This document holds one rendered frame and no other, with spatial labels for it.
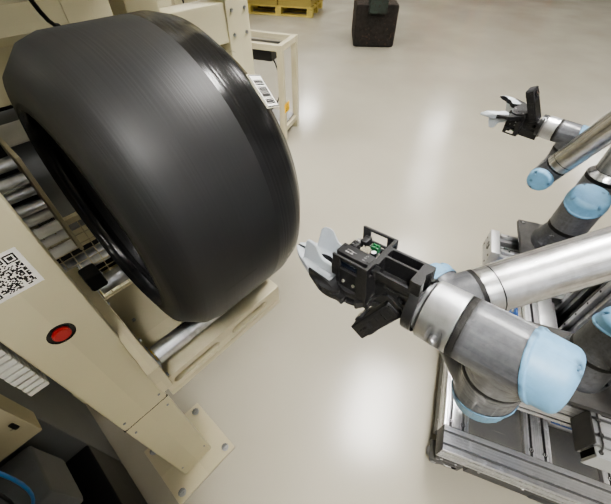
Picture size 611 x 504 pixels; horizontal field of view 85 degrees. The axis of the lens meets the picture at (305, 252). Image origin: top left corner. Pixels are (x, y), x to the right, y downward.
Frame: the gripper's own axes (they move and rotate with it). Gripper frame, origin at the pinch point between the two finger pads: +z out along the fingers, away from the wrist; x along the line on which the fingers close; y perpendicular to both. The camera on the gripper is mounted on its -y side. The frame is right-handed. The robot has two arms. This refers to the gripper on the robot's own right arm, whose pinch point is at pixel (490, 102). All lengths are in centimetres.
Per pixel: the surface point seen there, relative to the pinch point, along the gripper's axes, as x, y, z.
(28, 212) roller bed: -143, -20, 49
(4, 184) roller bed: -142, -28, 49
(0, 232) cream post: -141, -42, 9
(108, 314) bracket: -143, -8, 17
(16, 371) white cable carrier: -157, -18, 9
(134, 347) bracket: -142, -8, 5
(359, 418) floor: -102, 93, -26
